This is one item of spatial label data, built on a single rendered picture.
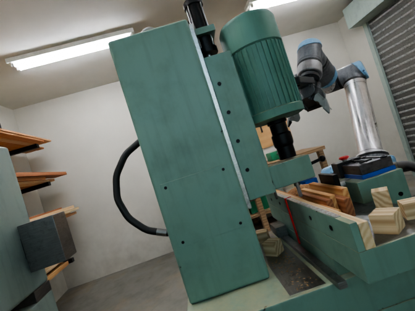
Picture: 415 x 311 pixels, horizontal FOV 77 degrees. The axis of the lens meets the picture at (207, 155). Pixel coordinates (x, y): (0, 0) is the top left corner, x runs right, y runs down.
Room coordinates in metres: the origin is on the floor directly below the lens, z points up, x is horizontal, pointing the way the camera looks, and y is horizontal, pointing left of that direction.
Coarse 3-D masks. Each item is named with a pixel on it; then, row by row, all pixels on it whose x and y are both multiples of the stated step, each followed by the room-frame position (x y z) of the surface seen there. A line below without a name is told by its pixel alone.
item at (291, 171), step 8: (288, 160) 0.77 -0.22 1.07; (296, 160) 0.77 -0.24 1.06; (304, 160) 0.77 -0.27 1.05; (272, 168) 0.76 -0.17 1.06; (280, 168) 0.77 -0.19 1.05; (288, 168) 0.77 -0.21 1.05; (296, 168) 0.77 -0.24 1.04; (304, 168) 0.77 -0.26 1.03; (312, 168) 0.77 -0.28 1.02; (272, 176) 0.76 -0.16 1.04; (280, 176) 0.77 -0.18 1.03; (288, 176) 0.77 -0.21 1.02; (296, 176) 0.77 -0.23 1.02; (304, 176) 0.77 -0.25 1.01; (312, 176) 0.77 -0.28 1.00; (280, 184) 0.77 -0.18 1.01; (288, 184) 0.77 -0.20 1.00; (296, 184) 0.79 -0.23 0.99
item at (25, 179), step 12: (0, 132) 2.48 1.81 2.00; (12, 132) 2.66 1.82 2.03; (0, 144) 2.84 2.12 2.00; (12, 144) 2.99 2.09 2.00; (24, 144) 3.14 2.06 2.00; (36, 144) 3.26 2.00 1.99; (24, 180) 2.67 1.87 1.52; (36, 180) 2.98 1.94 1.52; (48, 180) 3.26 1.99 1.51; (24, 192) 3.22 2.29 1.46; (36, 216) 2.72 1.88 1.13; (60, 264) 2.93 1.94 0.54; (48, 276) 2.55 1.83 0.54
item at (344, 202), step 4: (308, 188) 0.89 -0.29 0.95; (324, 192) 0.77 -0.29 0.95; (336, 196) 0.69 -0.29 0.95; (340, 196) 0.68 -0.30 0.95; (344, 196) 0.67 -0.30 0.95; (340, 200) 0.66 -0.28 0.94; (344, 200) 0.65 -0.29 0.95; (348, 200) 0.65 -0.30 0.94; (340, 204) 0.67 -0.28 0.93; (344, 204) 0.65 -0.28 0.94; (348, 204) 0.65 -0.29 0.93; (352, 204) 0.65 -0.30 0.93; (340, 208) 0.67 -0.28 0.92; (344, 208) 0.66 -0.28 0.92; (348, 208) 0.65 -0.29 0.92; (352, 208) 0.65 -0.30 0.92; (344, 212) 0.66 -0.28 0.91; (348, 212) 0.65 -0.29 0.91; (352, 212) 0.65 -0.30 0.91
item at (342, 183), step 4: (320, 176) 0.81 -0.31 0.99; (324, 176) 0.79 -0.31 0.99; (328, 176) 0.76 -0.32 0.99; (332, 176) 0.74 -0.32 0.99; (336, 176) 0.74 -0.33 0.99; (320, 180) 0.82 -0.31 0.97; (324, 180) 0.79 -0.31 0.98; (328, 180) 0.77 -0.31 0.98; (332, 180) 0.74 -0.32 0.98; (336, 180) 0.74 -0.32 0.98; (344, 180) 0.78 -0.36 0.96; (328, 184) 0.78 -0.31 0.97; (332, 184) 0.75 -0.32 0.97; (336, 184) 0.74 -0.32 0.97; (340, 184) 0.74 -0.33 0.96; (344, 184) 0.77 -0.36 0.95
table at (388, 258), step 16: (272, 208) 1.02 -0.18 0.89; (368, 208) 0.67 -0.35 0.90; (288, 224) 0.87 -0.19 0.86; (304, 224) 0.71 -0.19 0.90; (320, 240) 0.64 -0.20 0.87; (384, 240) 0.49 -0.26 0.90; (400, 240) 0.48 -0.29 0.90; (336, 256) 0.58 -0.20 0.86; (352, 256) 0.50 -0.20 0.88; (368, 256) 0.48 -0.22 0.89; (384, 256) 0.48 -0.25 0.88; (400, 256) 0.48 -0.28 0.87; (352, 272) 0.53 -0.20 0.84; (368, 272) 0.47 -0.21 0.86; (384, 272) 0.48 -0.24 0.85; (400, 272) 0.48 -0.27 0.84
